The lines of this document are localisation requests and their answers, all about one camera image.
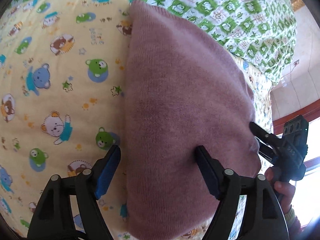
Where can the purple knit sweater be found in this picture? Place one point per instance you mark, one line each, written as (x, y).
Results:
(183, 89)

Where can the green checkered quilt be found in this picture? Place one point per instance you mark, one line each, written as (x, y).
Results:
(262, 32)

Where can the green knit sleeve forearm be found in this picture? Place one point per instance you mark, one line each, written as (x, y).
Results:
(293, 224)

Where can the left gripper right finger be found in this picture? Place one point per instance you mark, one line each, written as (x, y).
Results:
(263, 217)

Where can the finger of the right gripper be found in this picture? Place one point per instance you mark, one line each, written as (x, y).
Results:
(261, 134)
(268, 148)

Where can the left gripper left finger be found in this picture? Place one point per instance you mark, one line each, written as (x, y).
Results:
(53, 217)

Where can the yellow bear print bedsheet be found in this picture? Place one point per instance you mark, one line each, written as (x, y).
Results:
(62, 84)

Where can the right hand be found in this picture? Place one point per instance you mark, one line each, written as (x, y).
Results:
(285, 189)

